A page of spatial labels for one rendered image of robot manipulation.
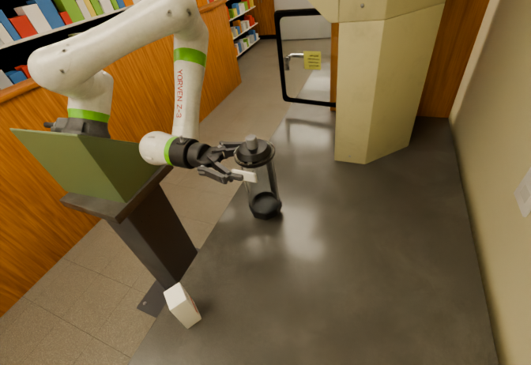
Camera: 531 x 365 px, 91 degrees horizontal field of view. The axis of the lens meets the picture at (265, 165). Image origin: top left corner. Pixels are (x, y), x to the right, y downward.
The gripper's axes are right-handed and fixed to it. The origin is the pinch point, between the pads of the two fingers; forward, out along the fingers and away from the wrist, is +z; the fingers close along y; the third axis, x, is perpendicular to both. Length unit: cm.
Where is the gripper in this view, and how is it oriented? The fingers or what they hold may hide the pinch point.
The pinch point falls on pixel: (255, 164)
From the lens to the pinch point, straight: 71.1
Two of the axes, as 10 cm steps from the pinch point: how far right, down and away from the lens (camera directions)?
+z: 9.2, 1.5, -3.6
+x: 1.3, 7.6, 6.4
